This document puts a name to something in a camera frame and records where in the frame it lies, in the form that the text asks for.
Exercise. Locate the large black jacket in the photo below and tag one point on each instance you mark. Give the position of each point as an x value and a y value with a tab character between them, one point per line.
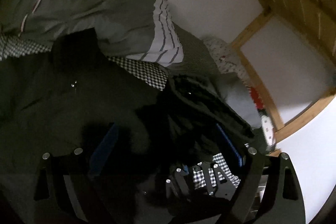
48	98

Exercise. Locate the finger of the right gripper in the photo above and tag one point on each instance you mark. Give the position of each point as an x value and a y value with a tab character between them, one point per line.
176	184
217	183

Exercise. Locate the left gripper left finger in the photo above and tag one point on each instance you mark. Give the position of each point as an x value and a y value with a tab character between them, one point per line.
77	187

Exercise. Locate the white dotted pillow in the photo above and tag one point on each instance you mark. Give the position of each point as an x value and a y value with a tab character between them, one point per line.
226	59

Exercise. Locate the folded grey clothes stack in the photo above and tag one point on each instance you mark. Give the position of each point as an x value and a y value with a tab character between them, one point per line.
237	97

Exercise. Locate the black white checkered bedsheet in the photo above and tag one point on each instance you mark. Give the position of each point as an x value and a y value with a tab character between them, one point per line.
148	72

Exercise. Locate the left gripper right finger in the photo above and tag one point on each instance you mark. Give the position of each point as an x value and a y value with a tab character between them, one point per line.
269	191

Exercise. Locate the grey striped duvet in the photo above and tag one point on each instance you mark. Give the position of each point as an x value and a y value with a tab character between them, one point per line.
140	30

